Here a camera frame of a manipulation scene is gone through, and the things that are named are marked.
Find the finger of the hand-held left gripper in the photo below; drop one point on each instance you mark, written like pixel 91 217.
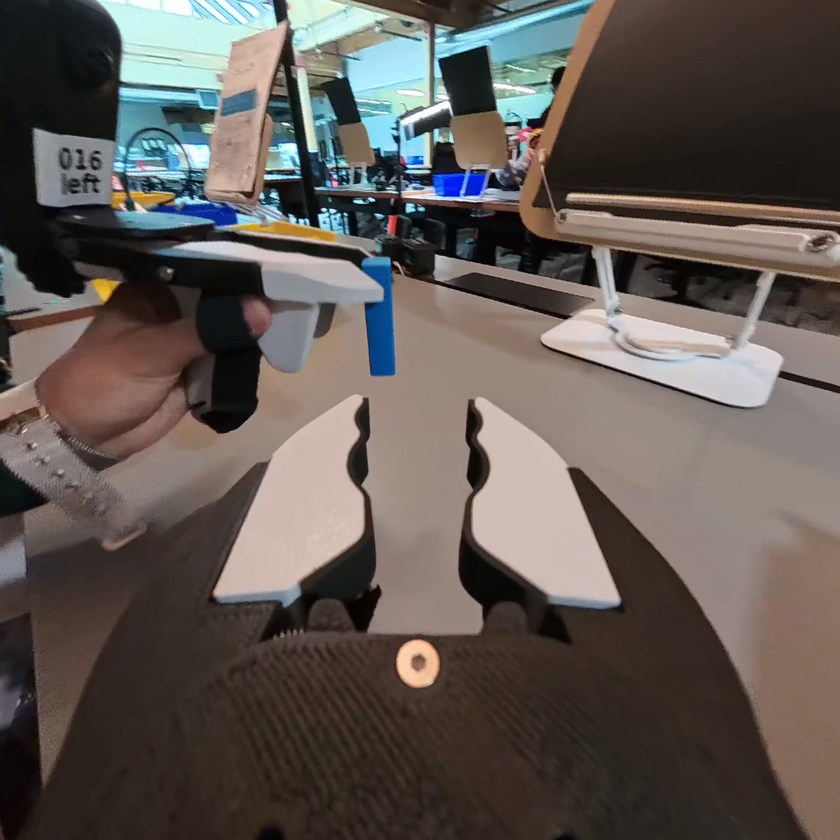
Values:
pixel 315 285
pixel 275 256

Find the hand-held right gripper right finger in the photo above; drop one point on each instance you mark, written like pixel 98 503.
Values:
pixel 531 525

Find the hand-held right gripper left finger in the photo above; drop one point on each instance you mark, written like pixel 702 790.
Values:
pixel 302 518

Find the yellow plastic bin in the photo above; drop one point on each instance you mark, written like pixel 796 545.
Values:
pixel 141 199
pixel 289 232

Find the blue rectangular block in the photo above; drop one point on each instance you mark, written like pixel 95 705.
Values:
pixel 380 321

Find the person's left forearm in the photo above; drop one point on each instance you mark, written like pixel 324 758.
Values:
pixel 13 489

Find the grey desk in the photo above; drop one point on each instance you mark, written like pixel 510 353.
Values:
pixel 656 492

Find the wooden background desk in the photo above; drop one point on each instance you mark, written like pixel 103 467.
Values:
pixel 426 197

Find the person's left hand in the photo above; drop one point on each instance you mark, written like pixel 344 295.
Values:
pixel 118 380

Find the blue plastic bin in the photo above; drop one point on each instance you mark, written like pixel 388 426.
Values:
pixel 203 213
pixel 456 185

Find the black battery charger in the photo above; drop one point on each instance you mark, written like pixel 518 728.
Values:
pixel 417 256

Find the beige cardboard panel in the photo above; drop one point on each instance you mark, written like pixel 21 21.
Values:
pixel 480 141
pixel 356 144

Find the brown cardboard sign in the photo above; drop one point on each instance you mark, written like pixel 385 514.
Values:
pixel 243 118

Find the white monitor base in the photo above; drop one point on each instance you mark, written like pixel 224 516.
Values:
pixel 689 367

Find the silver mesh wristwatch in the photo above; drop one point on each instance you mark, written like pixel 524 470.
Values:
pixel 65 472

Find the wooden screen holder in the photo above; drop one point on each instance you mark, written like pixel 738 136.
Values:
pixel 689 98

